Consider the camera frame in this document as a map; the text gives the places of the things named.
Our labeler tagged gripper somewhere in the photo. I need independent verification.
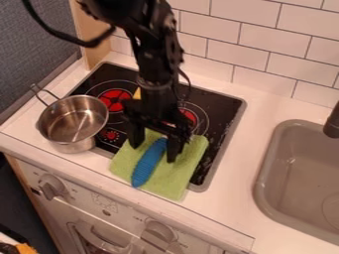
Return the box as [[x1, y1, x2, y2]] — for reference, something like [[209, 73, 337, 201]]
[[120, 76, 196, 164]]

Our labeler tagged blue fork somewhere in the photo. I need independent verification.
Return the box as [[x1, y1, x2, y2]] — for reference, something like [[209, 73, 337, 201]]
[[129, 137, 170, 189]]

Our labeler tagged green cloth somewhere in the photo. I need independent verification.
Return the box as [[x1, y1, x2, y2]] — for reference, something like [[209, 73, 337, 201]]
[[108, 128, 211, 202]]

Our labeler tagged yellow toy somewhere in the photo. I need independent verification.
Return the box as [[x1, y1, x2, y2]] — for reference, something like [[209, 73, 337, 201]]
[[132, 86, 144, 101]]

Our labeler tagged toy stove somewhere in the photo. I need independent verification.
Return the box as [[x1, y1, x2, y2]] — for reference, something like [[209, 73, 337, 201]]
[[64, 61, 248, 193]]

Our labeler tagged silver pot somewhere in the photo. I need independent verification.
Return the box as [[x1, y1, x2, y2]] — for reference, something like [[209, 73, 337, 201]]
[[29, 83, 110, 155]]

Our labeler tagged toy sink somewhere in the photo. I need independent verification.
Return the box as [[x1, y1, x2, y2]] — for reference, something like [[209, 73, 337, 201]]
[[251, 119, 339, 246]]

